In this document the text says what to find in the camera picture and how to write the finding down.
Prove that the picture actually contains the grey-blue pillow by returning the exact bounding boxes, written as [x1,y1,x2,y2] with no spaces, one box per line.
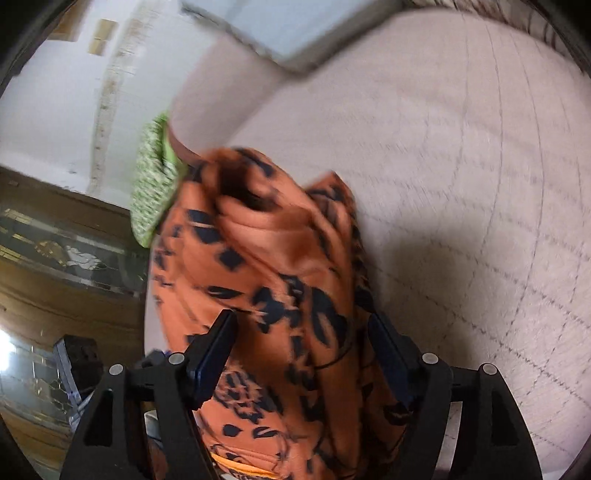
[180,0,403,73]

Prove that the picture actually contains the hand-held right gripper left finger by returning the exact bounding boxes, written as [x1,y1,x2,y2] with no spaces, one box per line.
[60,309,238,480]

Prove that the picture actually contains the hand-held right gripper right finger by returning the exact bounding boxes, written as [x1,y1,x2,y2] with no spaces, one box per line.
[367,313,543,480]

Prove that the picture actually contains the pink padded bolster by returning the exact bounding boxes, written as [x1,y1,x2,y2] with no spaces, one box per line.
[168,37,305,163]

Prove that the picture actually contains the orange floral shirt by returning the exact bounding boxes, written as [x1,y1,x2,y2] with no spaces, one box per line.
[148,147,413,480]

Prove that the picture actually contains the wooden door with glass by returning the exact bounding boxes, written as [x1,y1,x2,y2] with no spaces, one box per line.
[0,166,154,480]

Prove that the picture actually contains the green patterned folded cloth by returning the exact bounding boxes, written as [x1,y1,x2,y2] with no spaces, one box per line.
[129,114,191,248]

